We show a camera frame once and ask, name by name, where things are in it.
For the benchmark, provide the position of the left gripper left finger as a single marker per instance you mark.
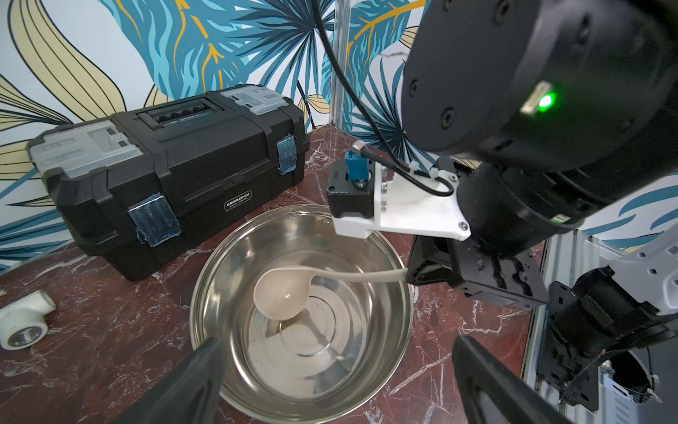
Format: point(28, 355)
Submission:
point(188, 394)

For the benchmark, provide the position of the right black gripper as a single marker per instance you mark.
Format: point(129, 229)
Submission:
point(512, 281)

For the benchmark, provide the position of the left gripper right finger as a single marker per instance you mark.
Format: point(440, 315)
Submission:
point(491, 393)

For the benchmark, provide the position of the stainless steel pot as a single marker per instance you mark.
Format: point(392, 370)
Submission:
point(325, 362)

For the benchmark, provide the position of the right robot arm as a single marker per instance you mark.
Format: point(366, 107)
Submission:
point(568, 106)

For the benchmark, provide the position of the white pvc pipe fitting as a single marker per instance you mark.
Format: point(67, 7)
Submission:
point(23, 322)

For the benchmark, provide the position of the black plastic toolbox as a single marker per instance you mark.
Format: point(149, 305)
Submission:
point(139, 188)

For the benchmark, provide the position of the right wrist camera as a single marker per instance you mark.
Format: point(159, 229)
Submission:
point(359, 209)

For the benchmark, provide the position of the right aluminium frame post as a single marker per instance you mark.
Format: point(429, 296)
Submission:
point(339, 44)

